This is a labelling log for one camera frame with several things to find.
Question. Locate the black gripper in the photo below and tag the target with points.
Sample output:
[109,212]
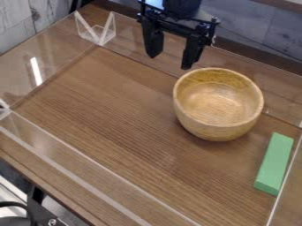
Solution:
[180,17]

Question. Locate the round wooden bowl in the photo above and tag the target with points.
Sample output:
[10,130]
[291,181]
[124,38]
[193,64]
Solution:
[217,103]

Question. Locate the green rectangular stick block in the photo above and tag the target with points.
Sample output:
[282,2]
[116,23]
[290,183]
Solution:
[274,164]

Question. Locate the clear acrylic enclosure walls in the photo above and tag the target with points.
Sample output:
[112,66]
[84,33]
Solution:
[89,131]

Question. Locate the black table leg bracket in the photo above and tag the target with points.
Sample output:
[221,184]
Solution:
[42,217]

